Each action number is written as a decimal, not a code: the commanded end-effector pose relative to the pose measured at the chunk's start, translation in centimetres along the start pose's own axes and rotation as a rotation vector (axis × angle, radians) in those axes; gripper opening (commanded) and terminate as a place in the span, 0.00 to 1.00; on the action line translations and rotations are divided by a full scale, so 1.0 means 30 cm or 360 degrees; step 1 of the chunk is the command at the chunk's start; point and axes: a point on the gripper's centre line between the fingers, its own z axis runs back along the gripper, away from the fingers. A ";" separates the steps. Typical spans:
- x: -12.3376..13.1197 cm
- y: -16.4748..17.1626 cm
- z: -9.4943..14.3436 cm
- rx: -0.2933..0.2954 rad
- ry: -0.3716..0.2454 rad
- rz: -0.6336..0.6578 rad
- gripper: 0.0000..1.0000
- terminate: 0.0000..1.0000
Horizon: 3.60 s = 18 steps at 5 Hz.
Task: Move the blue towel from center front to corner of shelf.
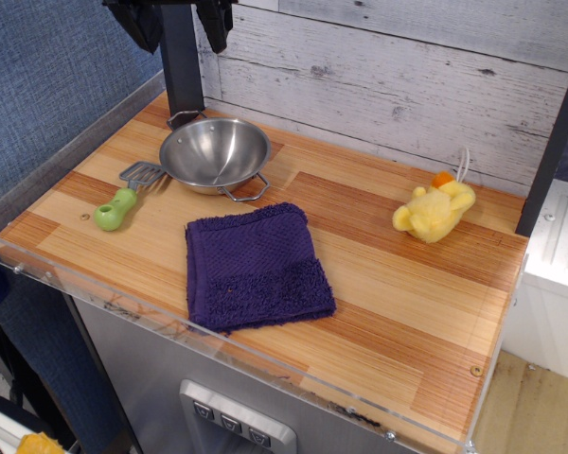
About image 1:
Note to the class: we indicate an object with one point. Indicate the white appliance with metal top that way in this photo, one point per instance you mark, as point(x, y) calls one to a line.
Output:
point(537, 324)

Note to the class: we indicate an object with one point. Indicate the yellow plush duck toy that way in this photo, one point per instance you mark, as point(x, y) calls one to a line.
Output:
point(433, 212)

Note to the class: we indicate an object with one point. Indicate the green-handled grey toy spatula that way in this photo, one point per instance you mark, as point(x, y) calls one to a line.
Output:
point(109, 216)

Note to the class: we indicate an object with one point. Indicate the silver button control panel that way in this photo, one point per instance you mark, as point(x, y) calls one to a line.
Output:
point(219, 424)

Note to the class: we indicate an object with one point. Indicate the stainless steel two-handled bowl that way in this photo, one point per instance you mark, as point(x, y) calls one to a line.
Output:
point(216, 155)

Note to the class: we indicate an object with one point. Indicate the black vertical post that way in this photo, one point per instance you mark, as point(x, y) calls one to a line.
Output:
point(546, 172)
point(180, 59)

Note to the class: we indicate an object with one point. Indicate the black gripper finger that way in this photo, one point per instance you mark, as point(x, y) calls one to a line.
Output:
point(216, 17)
point(140, 21)

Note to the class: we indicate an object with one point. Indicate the black vertical post left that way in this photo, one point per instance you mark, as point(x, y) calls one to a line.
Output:
point(180, 59)

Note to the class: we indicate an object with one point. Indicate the violet terry cloth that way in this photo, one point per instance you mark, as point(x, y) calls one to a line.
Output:
point(255, 269)

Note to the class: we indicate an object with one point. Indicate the black vertical post right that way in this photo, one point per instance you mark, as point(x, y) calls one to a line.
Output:
point(546, 172)

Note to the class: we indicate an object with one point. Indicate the clear acrylic front guard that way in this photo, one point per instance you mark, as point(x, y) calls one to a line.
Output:
point(406, 355)

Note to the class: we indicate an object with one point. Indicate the yellow object bottom left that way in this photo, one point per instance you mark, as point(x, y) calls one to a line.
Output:
point(38, 443)

